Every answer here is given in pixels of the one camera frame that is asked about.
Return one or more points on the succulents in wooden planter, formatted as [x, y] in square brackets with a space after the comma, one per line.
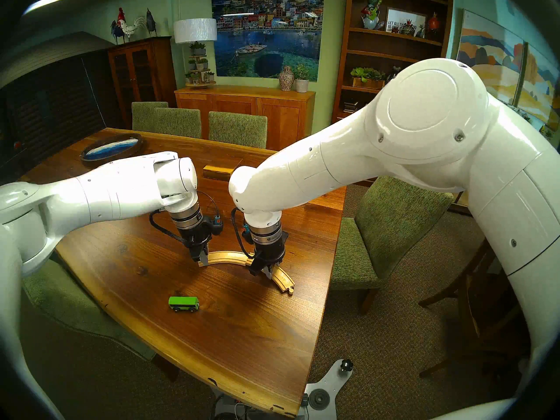
[367, 75]

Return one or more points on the patterned ceramic vase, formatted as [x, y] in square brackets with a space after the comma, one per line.
[286, 78]

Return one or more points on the harbour town painting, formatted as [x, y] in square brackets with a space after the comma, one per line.
[267, 43]

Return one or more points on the dark wooden chair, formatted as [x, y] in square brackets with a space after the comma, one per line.
[472, 301]

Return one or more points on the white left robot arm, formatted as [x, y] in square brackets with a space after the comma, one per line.
[100, 196]

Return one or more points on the red ornament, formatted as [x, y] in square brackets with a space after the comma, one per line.
[433, 22]

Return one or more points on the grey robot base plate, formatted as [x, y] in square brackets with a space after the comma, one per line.
[326, 386]

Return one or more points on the dark wooden glass-door cabinet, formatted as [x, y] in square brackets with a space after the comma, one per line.
[140, 73]

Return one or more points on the white rooster figurine red comb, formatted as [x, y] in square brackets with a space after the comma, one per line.
[129, 27]

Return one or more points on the wooden box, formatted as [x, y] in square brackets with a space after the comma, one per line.
[218, 172]

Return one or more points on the narrow landscape painting panel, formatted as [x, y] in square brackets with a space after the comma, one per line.
[540, 86]

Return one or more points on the wooden sideboard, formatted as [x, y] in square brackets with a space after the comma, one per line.
[232, 104]

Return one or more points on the tiered wooden plant stand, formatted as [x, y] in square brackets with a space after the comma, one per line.
[200, 85]

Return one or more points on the stacked books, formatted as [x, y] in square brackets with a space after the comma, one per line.
[350, 106]

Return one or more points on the green upholstered chair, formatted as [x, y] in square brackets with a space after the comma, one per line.
[177, 122]
[65, 305]
[238, 128]
[393, 222]
[144, 115]

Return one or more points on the oval tray blue inlay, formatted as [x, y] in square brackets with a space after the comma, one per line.
[111, 148]

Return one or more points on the white drum lampshade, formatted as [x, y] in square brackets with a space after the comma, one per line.
[194, 29]

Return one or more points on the green toy bus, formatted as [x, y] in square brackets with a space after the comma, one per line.
[183, 303]

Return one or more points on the dark table leg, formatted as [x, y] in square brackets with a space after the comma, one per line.
[166, 366]

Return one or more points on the blue rooster figurine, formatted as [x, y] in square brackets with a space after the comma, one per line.
[116, 32]

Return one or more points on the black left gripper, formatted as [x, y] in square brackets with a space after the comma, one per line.
[194, 237]

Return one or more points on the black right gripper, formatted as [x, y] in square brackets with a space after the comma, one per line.
[269, 250]

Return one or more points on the dark wooden bookshelf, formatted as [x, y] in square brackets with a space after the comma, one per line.
[376, 54]

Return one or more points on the framed text sign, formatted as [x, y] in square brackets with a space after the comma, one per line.
[404, 21]

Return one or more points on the curved wooden track piece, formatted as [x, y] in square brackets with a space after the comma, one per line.
[227, 256]
[284, 281]

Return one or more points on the plant in white pot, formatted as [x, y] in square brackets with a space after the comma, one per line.
[302, 84]

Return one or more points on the dark grey rooster figurine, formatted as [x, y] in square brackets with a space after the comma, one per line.
[151, 23]

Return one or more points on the dark slatted window blind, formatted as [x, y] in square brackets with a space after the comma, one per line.
[52, 117]

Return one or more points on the black knob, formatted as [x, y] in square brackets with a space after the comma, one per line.
[346, 365]

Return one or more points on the ceiling light panel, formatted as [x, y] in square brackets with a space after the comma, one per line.
[46, 2]

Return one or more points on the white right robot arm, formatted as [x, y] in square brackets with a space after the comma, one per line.
[415, 117]

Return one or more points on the black round disc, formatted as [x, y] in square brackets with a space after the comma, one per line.
[318, 398]

